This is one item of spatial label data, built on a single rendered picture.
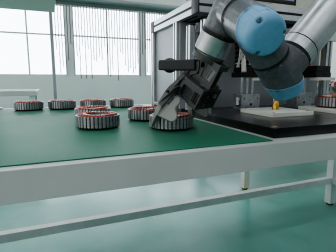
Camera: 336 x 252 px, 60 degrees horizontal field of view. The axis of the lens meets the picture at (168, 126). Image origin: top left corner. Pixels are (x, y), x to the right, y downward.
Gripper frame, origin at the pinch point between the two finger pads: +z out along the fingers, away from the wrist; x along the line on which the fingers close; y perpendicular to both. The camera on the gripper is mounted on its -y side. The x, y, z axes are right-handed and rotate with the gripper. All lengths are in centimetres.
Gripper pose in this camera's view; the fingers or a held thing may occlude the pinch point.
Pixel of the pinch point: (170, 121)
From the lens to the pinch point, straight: 75.1
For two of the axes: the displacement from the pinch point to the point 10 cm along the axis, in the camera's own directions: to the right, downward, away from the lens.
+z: -3.6, 8.0, 4.8
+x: 6.9, -1.1, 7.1
